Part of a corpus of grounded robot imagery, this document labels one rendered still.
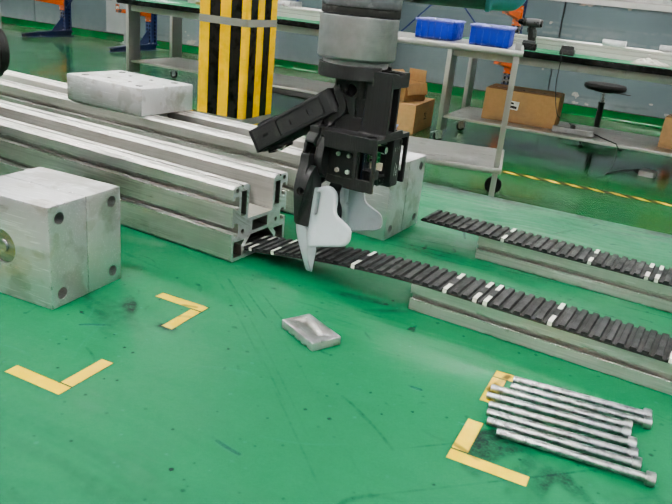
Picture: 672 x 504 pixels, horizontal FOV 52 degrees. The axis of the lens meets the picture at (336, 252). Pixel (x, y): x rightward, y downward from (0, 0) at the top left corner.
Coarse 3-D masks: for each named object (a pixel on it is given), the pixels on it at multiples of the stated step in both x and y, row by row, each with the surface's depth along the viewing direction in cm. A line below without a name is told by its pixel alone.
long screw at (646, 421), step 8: (512, 384) 56; (528, 392) 56; (536, 392) 55; (544, 392) 55; (552, 400) 55; (560, 400) 55; (568, 400) 55; (576, 400) 54; (584, 408) 54; (592, 408) 54; (600, 408) 54; (608, 408) 54; (616, 416) 53; (624, 416) 53; (632, 416) 53; (648, 416) 53; (640, 424) 53; (648, 424) 52
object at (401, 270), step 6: (402, 264) 71; (408, 264) 72; (414, 264) 71; (420, 264) 72; (390, 270) 69; (396, 270) 69; (402, 270) 69; (408, 270) 70; (390, 276) 68; (396, 276) 68; (402, 276) 68
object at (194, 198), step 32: (0, 128) 90; (32, 128) 88; (64, 128) 95; (96, 128) 92; (0, 160) 93; (32, 160) 88; (64, 160) 85; (96, 160) 82; (128, 160) 80; (160, 160) 80; (192, 160) 84; (224, 160) 83; (128, 192) 81; (160, 192) 78; (192, 192) 77; (224, 192) 73; (256, 192) 80; (128, 224) 82; (160, 224) 80; (192, 224) 77; (224, 224) 74; (256, 224) 79; (224, 256) 76
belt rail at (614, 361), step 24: (432, 312) 68; (456, 312) 66; (480, 312) 65; (504, 312) 64; (504, 336) 64; (528, 336) 63; (552, 336) 62; (576, 336) 61; (576, 360) 61; (600, 360) 60; (624, 360) 60; (648, 360) 58; (648, 384) 59
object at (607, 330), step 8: (600, 320) 63; (608, 320) 63; (616, 320) 63; (600, 328) 61; (608, 328) 62; (616, 328) 61; (592, 336) 60; (600, 336) 60; (608, 336) 60; (616, 336) 60; (608, 344) 59
